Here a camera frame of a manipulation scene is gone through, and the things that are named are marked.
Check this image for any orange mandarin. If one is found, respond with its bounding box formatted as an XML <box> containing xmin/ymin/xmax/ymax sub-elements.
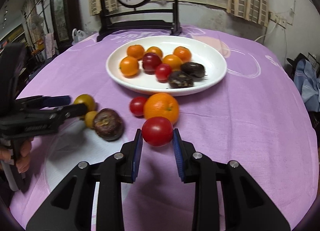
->
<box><xmin>162</xmin><ymin>55</ymin><xmax>183</xmax><ymax>71</ymax></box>
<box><xmin>173</xmin><ymin>46</ymin><xmax>192</xmax><ymax>62</ymax></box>

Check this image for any person's left hand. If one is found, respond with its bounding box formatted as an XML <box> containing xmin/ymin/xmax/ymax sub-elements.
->
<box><xmin>0</xmin><ymin>137</ymin><xmax>34</xmax><ymax>174</ymax></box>

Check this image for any dark wrinkled passion fruit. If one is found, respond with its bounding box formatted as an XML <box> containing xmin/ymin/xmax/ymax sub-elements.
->
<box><xmin>168</xmin><ymin>71</ymin><xmax>195</xmax><ymax>89</ymax></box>
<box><xmin>181</xmin><ymin>62</ymin><xmax>207</xmax><ymax>79</ymax></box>
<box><xmin>93</xmin><ymin>108</ymin><xmax>125</xmax><ymax>142</ymax></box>

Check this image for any small green round fruit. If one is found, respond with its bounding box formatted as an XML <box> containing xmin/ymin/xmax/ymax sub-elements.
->
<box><xmin>84</xmin><ymin>111</ymin><xmax>98</xmax><ymax>129</ymax></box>
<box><xmin>73</xmin><ymin>94</ymin><xmax>96</xmax><ymax>111</ymax></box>

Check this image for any white cable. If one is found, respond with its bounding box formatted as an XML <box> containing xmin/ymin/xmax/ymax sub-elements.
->
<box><xmin>255</xmin><ymin>23</ymin><xmax>278</xmax><ymax>43</ymax></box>

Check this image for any white plastic bag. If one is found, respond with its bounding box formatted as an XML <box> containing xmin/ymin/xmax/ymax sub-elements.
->
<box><xmin>72</xmin><ymin>29</ymin><xmax>88</xmax><ymax>45</ymax></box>

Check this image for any smooth small orange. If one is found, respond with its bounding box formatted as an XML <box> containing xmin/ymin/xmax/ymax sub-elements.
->
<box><xmin>119</xmin><ymin>56</ymin><xmax>139</xmax><ymax>77</ymax></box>

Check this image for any white oval plate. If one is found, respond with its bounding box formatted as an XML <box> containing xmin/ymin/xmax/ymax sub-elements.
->
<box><xmin>105</xmin><ymin>36</ymin><xmax>227</xmax><ymax>97</ymax></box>

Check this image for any red cherry tomato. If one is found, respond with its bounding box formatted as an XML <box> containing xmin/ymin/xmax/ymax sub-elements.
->
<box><xmin>129</xmin><ymin>96</ymin><xmax>148</xmax><ymax>117</ymax></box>
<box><xmin>141</xmin><ymin>117</ymin><xmax>174</xmax><ymax>147</ymax></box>
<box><xmin>155</xmin><ymin>64</ymin><xmax>172</xmax><ymax>81</ymax></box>

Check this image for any large orange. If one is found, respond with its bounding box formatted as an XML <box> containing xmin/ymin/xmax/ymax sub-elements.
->
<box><xmin>143</xmin><ymin>93</ymin><xmax>180</xmax><ymax>125</ymax></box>

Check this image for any purple tablecloth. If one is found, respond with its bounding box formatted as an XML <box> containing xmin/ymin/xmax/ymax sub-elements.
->
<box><xmin>10</xmin><ymin>24</ymin><xmax>318</xmax><ymax>231</ymax></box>

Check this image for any pink cloth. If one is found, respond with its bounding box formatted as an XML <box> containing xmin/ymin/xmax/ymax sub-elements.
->
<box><xmin>45</xmin><ymin>33</ymin><xmax>58</xmax><ymax>59</ymax></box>

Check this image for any dark red plum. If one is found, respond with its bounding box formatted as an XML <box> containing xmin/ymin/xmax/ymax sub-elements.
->
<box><xmin>142</xmin><ymin>53</ymin><xmax>162</xmax><ymax>73</ymax></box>

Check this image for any white wall socket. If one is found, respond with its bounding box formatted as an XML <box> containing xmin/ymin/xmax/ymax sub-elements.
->
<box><xmin>269</xmin><ymin>12</ymin><xmax>288</xmax><ymax>28</ymax></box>

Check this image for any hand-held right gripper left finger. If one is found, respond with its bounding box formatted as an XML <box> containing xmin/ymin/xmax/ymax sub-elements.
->
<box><xmin>26</xmin><ymin>129</ymin><xmax>143</xmax><ymax>231</ymax></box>

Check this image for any black framed painted screen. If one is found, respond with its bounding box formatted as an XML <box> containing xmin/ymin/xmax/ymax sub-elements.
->
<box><xmin>96</xmin><ymin>0</ymin><xmax>183</xmax><ymax>42</ymax></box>

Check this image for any yellow-orange orange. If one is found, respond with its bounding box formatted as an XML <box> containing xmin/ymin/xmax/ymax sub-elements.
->
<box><xmin>127</xmin><ymin>45</ymin><xmax>145</xmax><ymax>60</ymax></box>

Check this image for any standing fan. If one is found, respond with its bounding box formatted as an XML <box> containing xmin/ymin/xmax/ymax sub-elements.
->
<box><xmin>27</xmin><ymin>14</ymin><xmax>42</xmax><ymax>36</ymax></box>

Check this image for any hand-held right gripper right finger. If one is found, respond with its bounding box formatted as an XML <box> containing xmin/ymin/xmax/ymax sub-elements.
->
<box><xmin>172</xmin><ymin>128</ymin><xmax>292</xmax><ymax>231</ymax></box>

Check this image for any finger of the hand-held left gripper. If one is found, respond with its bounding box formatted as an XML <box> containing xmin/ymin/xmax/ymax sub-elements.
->
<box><xmin>15</xmin><ymin>95</ymin><xmax>71</xmax><ymax>109</ymax></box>
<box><xmin>37</xmin><ymin>103</ymin><xmax>88</xmax><ymax>129</ymax></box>

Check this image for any blue cloth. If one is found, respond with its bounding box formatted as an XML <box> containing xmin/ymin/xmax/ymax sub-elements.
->
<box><xmin>294</xmin><ymin>58</ymin><xmax>320</xmax><ymax>112</ymax></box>

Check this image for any dark wooden cabinet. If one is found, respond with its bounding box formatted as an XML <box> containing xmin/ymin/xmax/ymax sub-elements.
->
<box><xmin>49</xmin><ymin>0</ymin><xmax>82</xmax><ymax>46</ymax></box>

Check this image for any tiny orange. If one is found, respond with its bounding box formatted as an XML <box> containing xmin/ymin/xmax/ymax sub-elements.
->
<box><xmin>146</xmin><ymin>46</ymin><xmax>163</xmax><ymax>59</ymax></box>

